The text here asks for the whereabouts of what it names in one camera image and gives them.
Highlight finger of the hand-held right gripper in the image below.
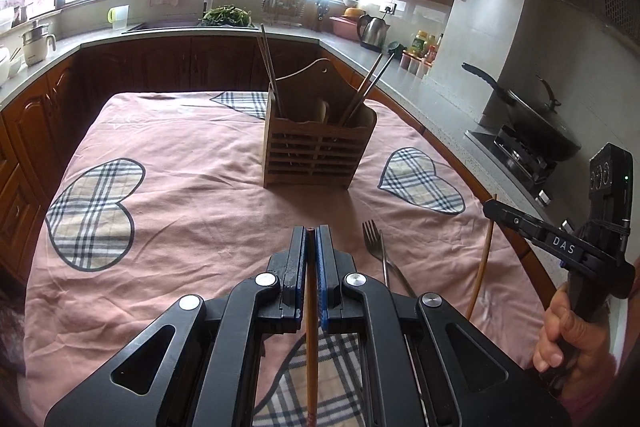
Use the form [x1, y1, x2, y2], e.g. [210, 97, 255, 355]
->
[482, 199, 548, 242]

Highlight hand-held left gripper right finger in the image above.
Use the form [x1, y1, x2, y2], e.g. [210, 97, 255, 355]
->
[315, 225, 572, 427]

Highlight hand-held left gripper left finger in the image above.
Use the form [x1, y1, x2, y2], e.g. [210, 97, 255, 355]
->
[44, 226, 308, 427]

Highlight slim steel fork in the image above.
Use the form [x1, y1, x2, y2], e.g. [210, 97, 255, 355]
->
[362, 220, 418, 299]

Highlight wooden chopstick with floral end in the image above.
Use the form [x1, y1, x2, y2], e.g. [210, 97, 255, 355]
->
[262, 25, 287, 118]
[306, 227, 319, 427]
[466, 193, 498, 320]
[258, 23, 280, 116]

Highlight wooden slatted utensil holder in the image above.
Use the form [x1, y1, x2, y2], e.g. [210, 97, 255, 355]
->
[262, 58, 377, 190]

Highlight person's right forearm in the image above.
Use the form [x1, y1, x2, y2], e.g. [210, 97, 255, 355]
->
[555, 337, 640, 427]

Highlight person's right hand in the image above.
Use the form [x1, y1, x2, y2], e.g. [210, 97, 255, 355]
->
[531, 282, 638, 374]

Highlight gas stove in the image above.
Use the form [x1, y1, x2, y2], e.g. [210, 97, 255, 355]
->
[465, 124, 563, 208]

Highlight black wok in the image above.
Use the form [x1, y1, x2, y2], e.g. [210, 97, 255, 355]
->
[461, 62, 583, 160]

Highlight pink tablecloth with plaid hearts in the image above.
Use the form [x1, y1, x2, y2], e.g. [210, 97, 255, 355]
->
[22, 89, 551, 427]

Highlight grey kitchen countertop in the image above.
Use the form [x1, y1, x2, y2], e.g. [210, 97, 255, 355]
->
[0, 24, 551, 218]

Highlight steel electric kettle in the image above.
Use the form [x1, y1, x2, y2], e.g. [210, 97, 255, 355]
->
[356, 13, 392, 52]

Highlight pink plastic basin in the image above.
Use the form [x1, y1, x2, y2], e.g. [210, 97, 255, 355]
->
[330, 16, 361, 40]

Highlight scissors holder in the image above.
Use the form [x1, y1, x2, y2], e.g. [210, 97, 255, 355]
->
[314, 0, 332, 32]

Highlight green leafy vegetables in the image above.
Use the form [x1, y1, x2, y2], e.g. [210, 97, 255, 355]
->
[200, 5, 252, 28]

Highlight kitchen sink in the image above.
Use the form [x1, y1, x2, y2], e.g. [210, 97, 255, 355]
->
[122, 19, 253, 35]

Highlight white electric cooking pot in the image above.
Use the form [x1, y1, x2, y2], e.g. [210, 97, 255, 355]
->
[19, 21, 57, 66]

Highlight white bowl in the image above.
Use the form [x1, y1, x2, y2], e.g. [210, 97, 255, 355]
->
[0, 47, 23, 80]

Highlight clear cup with green handle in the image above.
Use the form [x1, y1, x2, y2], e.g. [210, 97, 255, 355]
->
[107, 4, 131, 29]

